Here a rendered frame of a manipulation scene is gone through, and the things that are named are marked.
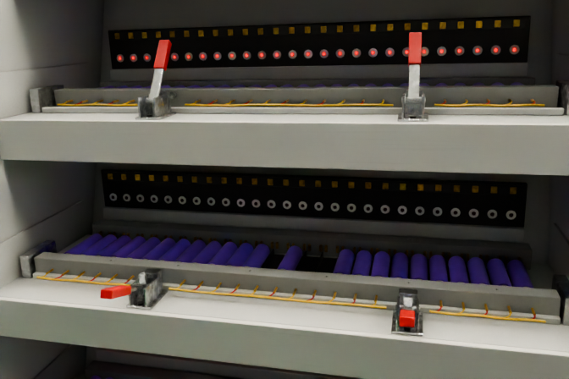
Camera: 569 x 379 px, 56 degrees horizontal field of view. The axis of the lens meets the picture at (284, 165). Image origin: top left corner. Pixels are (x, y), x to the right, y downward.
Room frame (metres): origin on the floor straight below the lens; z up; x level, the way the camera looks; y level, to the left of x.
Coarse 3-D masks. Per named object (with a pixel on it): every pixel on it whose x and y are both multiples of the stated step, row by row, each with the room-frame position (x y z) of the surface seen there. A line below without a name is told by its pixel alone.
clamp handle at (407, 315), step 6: (408, 300) 0.50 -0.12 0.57; (402, 306) 0.50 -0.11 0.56; (408, 306) 0.50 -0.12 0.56; (402, 312) 0.45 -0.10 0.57; (408, 312) 0.45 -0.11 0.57; (414, 312) 0.46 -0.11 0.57; (402, 318) 0.43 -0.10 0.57; (408, 318) 0.43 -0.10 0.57; (414, 318) 0.43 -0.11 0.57; (402, 324) 0.43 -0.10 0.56; (408, 324) 0.43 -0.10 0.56; (414, 324) 0.43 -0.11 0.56
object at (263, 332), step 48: (48, 240) 0.67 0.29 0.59; (0, 288) 0.61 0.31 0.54; (48, 288) 0.61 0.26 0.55; (96, 288) 0.60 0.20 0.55; (48, 336) 0.58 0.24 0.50; (96, 336) 0.57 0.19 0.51; (144, 336) 0.55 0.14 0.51; (192, 336) 0.54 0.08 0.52; (240, 336) 0.53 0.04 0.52; (288, 336) 0.51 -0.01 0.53; (336, 336) 0.50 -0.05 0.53; (384, 336) 0.49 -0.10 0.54; (432, 336) 0.49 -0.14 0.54; (480, 336) 0.49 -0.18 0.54; (528, 336) 0.49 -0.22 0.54
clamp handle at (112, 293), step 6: (138, 276) 0.56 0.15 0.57; (144, 276) 0.56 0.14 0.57; (144, 282) 0.56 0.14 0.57; (108, 288) 0.50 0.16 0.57; (114, 288) 0.50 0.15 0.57; (120, 288) 0.51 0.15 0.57; (126, 288) 0.52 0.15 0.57; (132, 288) 0.53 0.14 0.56; (138, 288) 0.54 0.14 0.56; (102, 294) 0.50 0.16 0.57; (108, 294) 0.49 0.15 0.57; (114, 294) 0.50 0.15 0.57; (120, 294) 0.51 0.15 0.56; (126, 294) 0.52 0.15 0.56
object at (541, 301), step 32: (64, 256) 0.63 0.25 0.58; (96, 256) 0.63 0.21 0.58; (256, 288) 0.56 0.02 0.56; (288, 288) 0.56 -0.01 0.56; (320, 288) 0.55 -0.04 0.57; (352, 288) 0.55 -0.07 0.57; (384, 288) 0.54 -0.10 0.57; (416, 288) 0.53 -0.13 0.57; (448, 288) 0.52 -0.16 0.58; (480, 288) 0.52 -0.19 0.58; (512, 288) 0.52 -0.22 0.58; (512, 320) 0.50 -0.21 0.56
